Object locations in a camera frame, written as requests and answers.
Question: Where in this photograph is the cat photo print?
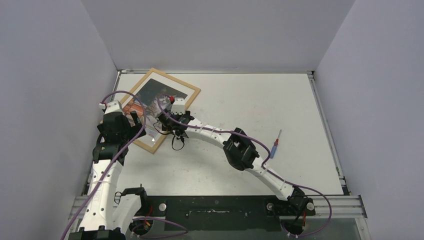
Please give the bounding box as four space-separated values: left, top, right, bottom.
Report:
122 78 189 145

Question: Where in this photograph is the blue red screwdriver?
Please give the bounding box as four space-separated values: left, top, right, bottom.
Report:
269 129 282 159

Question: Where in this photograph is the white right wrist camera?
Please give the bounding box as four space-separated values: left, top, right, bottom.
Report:
169 96 186 115

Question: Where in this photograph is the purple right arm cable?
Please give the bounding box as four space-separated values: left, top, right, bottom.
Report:
156 93 333 239

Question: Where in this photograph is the wooden picture frame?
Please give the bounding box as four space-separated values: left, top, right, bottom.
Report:
114 68 201 154

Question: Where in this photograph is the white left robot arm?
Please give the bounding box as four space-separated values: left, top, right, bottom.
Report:
68 110 149 240

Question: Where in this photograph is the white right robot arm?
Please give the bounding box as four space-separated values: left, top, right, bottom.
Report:
158 111 316 216

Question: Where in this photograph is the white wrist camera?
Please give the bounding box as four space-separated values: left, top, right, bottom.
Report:
98 100 123 115
169 96 186 115

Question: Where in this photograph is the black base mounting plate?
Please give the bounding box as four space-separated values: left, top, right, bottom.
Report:
135 195 316 232

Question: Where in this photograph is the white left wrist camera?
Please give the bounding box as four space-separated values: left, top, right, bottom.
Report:
98 100 123 115

